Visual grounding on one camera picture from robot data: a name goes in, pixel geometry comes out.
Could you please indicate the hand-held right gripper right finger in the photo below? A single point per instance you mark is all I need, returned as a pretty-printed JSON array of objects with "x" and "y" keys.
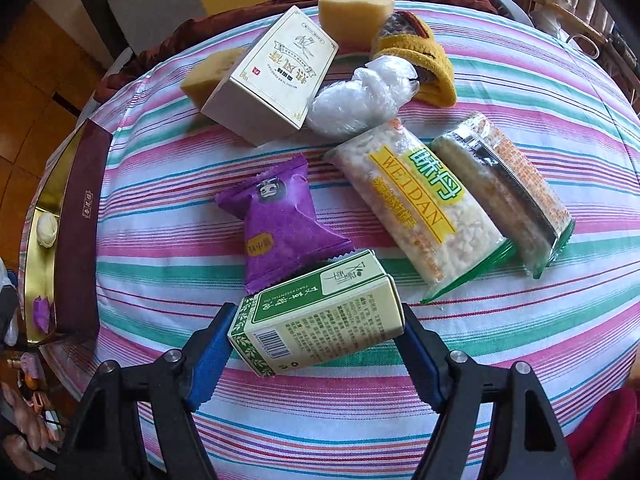
[{"x": 425, "y": 360}]

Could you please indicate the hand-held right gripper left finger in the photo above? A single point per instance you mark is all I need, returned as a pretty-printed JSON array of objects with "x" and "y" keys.
[{"x": 210, "y": 360}]

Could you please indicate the green and white carton box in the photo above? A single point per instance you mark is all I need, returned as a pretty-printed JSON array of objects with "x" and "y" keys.
[{"x": 320, "y": 315}]

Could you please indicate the maroon gift box gold inside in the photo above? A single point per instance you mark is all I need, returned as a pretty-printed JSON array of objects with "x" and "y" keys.
[{"x": 80, "y": 240}]

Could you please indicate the snack packet brown black label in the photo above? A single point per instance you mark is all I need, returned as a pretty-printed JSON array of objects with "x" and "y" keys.
[{"x": 505, "y": 190}]

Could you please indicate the rice cracker packet yellow label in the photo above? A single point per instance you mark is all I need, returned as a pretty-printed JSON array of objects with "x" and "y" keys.
[{"x": 420, "y": 210}]

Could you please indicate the striped bed sheet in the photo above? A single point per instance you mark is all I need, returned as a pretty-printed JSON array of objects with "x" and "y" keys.
[{"x": 175, "y": 210}]

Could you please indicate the purple snack packet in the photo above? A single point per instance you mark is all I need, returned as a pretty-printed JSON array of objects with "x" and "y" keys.
[{"x": 280, "y": 215}]

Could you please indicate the small purple packet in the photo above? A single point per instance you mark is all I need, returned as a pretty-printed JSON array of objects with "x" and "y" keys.
[{"x": 41, "y": 314}]

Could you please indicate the white round bun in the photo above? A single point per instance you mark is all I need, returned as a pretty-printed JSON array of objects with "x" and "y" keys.
[{"x": 47, "y": 230}]

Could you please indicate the clear crumpled plastic bag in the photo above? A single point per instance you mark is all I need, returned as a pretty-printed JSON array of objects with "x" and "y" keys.
[{"x": 360, "y": 100}]

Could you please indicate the yellow sponge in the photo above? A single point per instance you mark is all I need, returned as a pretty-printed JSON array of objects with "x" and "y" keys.
[
  {"x": 350, "y": 15},
  {"x": 210, "y": 77}
]

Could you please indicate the white cardboard box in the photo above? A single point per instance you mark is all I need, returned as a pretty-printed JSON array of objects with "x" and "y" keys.
[{"x": 275, "y": 75}]

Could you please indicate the yellow knitted sock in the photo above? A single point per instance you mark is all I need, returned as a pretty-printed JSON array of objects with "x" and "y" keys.
[{"x": 435, "y": 60}]

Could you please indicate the dark red cloth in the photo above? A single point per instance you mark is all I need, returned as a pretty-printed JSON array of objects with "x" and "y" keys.
[{"x": 200, "y": 30}]

